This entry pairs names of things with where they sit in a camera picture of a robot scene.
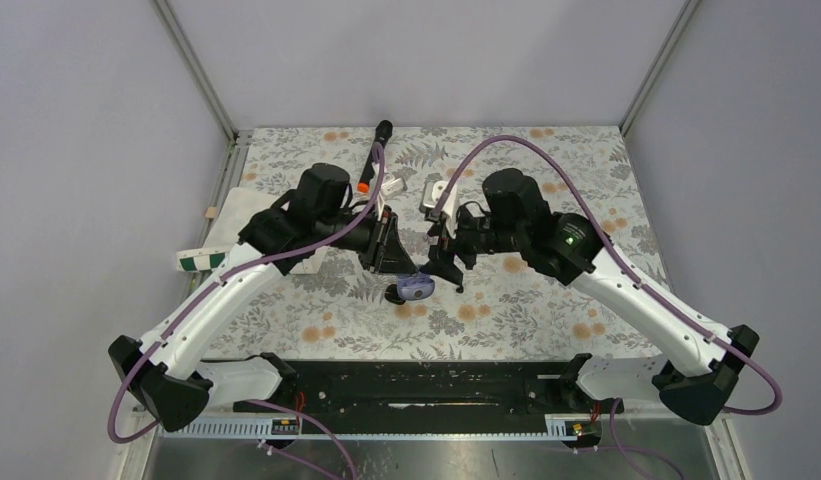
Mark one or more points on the black earbud charging case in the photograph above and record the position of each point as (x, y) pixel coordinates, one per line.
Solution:
(393, 296)

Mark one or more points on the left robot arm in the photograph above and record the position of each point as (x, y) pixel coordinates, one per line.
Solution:
(165, 371)

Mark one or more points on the purple earbud charging case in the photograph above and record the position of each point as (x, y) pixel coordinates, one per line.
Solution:
(415, 287)

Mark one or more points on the green white checkered mat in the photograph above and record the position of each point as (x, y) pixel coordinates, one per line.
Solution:
(240, 205)

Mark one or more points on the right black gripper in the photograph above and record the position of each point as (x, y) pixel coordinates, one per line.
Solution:
(443, 253)

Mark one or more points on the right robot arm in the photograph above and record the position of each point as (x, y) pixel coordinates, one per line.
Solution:
(699, 362)

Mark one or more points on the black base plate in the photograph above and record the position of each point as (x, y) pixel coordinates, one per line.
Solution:
(436, 397)

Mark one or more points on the floral tablecloth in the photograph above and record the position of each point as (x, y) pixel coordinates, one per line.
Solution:
(507, 311)

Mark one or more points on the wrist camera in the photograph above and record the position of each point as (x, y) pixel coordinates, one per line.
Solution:
(439, 205)
(392, 186)

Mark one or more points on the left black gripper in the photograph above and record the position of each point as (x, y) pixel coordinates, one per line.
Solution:
(387, 252)

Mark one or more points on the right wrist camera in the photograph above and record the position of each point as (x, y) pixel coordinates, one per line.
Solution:
(439, 205)

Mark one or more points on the black microphone orange tip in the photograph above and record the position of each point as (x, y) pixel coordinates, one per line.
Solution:
(383, 133)

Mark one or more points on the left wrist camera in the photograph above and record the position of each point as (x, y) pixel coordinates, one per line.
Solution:
(392, 186)

